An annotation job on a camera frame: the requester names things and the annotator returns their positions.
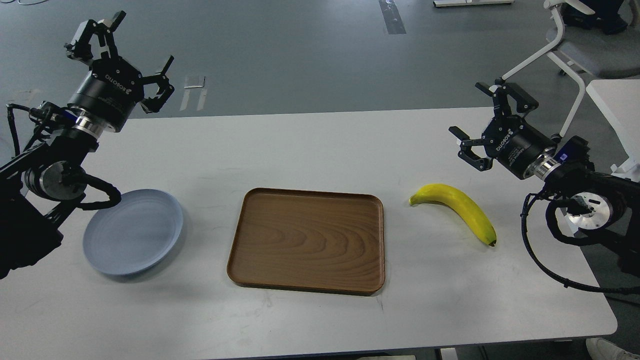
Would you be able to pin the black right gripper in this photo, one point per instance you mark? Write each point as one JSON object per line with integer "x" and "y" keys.
{"x": 508, "y": 139}

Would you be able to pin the yellow banana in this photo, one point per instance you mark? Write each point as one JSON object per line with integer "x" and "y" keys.
{"x": 465, "y": 207}

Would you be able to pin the brown wooden tray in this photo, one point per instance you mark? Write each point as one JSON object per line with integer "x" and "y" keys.
{"x": 312, "y": 241}

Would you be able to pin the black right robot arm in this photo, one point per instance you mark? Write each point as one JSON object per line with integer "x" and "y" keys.
{"x": 586, "y": 206}

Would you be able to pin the white grey office chair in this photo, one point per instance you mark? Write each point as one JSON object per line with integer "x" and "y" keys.
{"x": 602, "y": 56}

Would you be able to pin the light blue plate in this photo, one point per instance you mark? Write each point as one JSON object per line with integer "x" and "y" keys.
{"x": 134, "y": 235}

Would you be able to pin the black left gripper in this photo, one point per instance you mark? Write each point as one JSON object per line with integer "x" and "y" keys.
{"x": 107, "y": 93}

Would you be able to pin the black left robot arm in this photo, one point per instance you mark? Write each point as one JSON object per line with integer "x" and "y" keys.
{"x": 45, "y": 182}

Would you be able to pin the white shoe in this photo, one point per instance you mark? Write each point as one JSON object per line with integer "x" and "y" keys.
{"x": 602, "y": 349}

